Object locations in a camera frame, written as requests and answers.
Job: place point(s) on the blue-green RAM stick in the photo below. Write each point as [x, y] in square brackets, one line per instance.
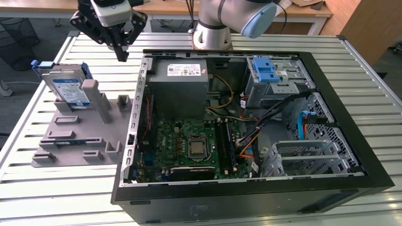
[71, 142]

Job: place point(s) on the black RAM stick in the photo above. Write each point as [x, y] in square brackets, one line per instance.
[233, 153]
[223, 146]

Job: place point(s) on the black graphics card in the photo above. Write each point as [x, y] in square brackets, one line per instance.
[191, 174]

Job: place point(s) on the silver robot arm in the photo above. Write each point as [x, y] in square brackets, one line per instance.
[210, 30]

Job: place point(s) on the black PC case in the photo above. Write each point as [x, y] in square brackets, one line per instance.
[219, 202]

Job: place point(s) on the wooden cabinet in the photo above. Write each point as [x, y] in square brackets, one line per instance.
[370, 28]

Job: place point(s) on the grey power supply unit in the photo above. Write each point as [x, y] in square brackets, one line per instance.
[179, 99]

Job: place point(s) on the wooden desk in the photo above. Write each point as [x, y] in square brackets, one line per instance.
[156, 5]

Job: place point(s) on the silver drive cage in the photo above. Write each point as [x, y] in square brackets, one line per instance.
[282, 89]

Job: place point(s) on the silver disk bay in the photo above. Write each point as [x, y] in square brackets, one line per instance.
[310, 157]

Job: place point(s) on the brown cardboard piece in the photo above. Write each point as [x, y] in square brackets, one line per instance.
[306, 3]

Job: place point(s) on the silver CPU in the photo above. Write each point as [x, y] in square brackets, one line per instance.
[196, 148]

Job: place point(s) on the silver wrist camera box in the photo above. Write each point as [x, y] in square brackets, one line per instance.
[110, 11]

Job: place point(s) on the grey parts rack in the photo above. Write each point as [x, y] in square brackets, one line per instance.
[84, 131]

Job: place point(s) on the green motherboard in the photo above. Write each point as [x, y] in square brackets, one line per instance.
[200, 127]

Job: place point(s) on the blue drive latch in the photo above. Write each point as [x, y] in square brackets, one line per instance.
[263, 70]

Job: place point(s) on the CPU socket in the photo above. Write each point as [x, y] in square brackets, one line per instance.
[196, 159]

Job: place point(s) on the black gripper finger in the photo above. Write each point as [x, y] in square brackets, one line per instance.
[86, 27]
[138, 23]

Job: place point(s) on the hard disk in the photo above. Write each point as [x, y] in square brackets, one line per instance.
[68, 89]

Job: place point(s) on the black mesh bin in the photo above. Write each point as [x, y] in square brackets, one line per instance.
[19, 42]

